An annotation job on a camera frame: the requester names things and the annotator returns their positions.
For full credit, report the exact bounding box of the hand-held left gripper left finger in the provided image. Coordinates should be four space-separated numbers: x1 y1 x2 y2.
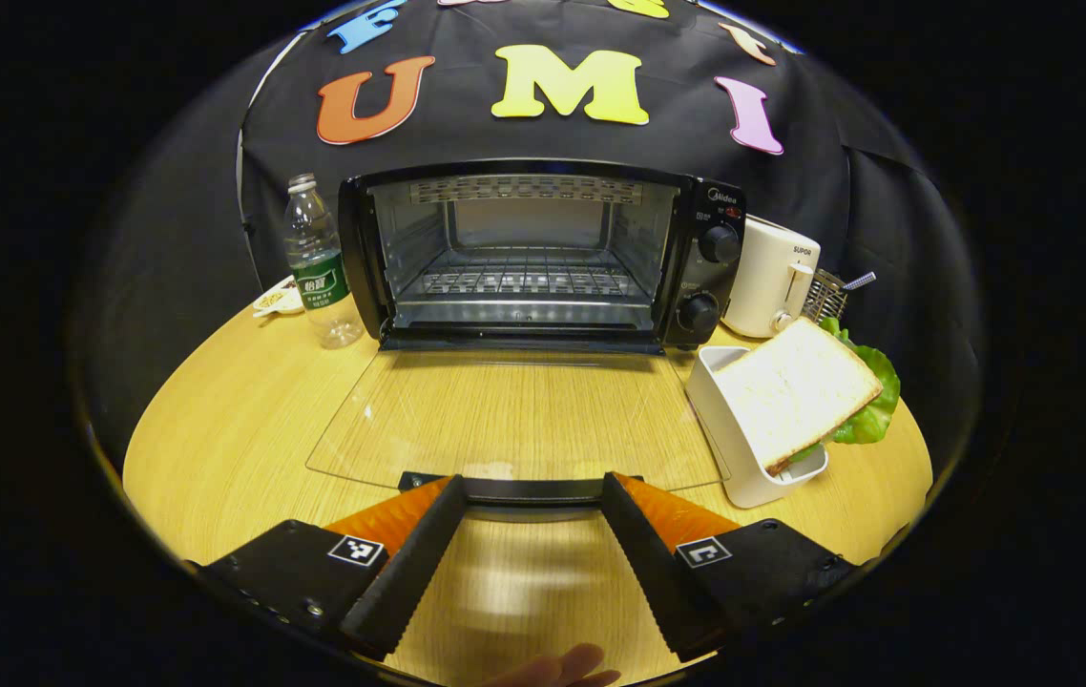
188 474 468 661

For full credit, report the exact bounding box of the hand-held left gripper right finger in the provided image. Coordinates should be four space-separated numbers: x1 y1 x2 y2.
600 471 859 664

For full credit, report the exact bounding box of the lettuce sandwich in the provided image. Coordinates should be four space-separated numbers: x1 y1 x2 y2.
713 316 902 476

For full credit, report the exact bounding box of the black electric oven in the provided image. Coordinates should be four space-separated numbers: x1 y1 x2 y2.
306 157 749 523

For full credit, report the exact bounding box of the white rectangular tray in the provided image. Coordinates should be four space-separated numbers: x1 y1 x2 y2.
684 345 830 510

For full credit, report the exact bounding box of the small white dish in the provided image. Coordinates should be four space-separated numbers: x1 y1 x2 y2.
252 275 305 318

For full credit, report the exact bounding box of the clear plastic water bottle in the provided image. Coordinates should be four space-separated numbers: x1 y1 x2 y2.
283 173 365 350

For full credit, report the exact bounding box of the white toaster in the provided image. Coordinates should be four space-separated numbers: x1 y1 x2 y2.
722 216 822 340

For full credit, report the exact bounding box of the black backdrop cloth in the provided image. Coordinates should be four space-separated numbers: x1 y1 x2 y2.
66 0 983 459

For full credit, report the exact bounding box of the oven wire rack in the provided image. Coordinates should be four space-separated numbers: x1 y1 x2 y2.
419 265 635 297

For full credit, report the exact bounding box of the wire mesh basket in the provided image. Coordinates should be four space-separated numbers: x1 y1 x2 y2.
803 268 849 325

